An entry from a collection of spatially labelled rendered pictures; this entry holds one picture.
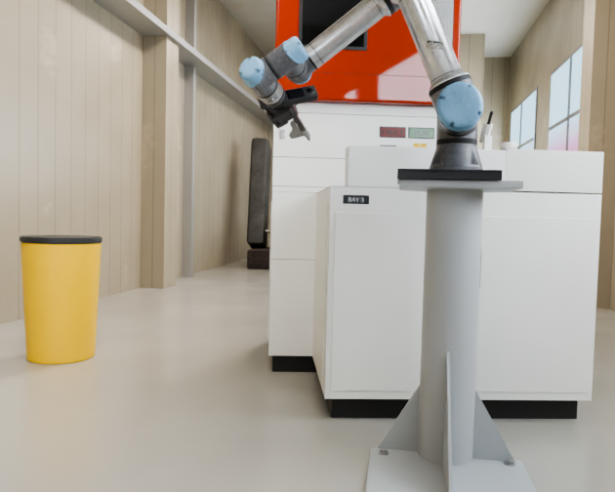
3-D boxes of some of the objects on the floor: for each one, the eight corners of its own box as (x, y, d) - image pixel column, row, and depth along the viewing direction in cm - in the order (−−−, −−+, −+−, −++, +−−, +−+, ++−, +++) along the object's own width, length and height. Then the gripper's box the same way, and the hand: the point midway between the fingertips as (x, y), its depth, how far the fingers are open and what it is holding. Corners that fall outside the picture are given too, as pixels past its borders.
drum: (48, 346, 309) (49, 234, 306) (114, 350, 303) (115, 236, 300) (1, 363, 272) (1, 236, 269) (76, 368, 267) (77, 238, 264)
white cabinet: (310, 374, 268) (315, 193, 264) (517, 376, 274) (525, 199, 270) (323, 424, 204) (329, 186, 200) (593, 425, 210) (604, 194, 206)
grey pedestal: (553, 530, 137) (569, 176, 133) (363, 511, 144) (373, 173, 140) (512, 446, 188) (522, 187, 183) (372, 435, 194) (380, 184, 190)
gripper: (249, 78, 184) (276, 109, 201) (267, 128, 176) (295, 155, 193) (272, 64, 182) (299, 97, 199) (293, 113, 174) (317, 143, 191)
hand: (305, 121), depth 195 cm, fingers open, 14 cm apart
